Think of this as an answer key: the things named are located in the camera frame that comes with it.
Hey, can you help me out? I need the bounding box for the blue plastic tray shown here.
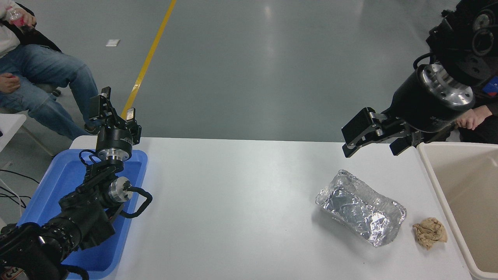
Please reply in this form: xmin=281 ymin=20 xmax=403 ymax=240
xmin=18 ymin=149 xmax=148 ymax=280

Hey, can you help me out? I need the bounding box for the crumpled tan paper ball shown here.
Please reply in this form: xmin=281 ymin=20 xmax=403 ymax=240
xmin=412 ymin=217 xmax=448 ymax=250

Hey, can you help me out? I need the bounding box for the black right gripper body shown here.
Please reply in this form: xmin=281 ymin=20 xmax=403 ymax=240
xmin=388 ymin=66 xmax=463 ymax=133

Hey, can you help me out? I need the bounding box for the person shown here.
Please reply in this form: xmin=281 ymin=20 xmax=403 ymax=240
xmin=0 ymin=0 xmax=102 ymax=140
xmin=432 ymin=74 xmax=498 ymax=144

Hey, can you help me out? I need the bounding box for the white floor cable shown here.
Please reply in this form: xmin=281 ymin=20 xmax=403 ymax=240
xmin=0 ymin=178 xmax=24 ymax=217

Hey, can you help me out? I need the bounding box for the large pale plastic bin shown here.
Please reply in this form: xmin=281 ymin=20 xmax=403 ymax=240
xmin=417 ymin=141 xmax=498 ymax=280

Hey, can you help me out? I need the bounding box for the black floor cable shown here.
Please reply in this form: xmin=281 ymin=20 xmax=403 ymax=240
xmin=0 ymin=169 xmax=40 ymax=184
xmin=0 ymin=186 xmax=28 ymax=208

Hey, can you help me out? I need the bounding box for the silver foil tray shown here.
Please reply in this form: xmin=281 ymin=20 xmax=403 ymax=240
xmin=315 ymin=170 xmax=407 ymax=248

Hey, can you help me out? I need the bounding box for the person's left hand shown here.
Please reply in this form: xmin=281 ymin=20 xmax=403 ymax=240
xmin=13 ymin=10 xmax=38 ymax=28

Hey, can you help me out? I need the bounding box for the small pink drink bottle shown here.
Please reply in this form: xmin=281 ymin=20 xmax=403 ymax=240
xmin=7 ymin=7 xmax=35 ymax=32

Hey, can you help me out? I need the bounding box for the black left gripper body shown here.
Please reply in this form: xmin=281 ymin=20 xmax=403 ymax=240
xmin=95 ymin=127 xmax=133 ymax=153

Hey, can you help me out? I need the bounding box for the small white side table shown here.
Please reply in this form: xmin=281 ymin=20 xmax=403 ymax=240
xmin=0 ymin=114 xmax=55 ymax=158

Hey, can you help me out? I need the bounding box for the person's right hand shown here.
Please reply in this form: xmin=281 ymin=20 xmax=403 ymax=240
xmin=0 ymin=72 xmax=21 ymax=94

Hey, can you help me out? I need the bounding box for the person's hand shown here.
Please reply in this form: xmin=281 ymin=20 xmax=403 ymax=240
xmin=455 ymin=106 xmax=492 ymax=131

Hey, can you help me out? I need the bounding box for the black office chair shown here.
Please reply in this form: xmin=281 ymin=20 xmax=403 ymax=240
xmin=14 ymin=3 xmax=63 ymax=98

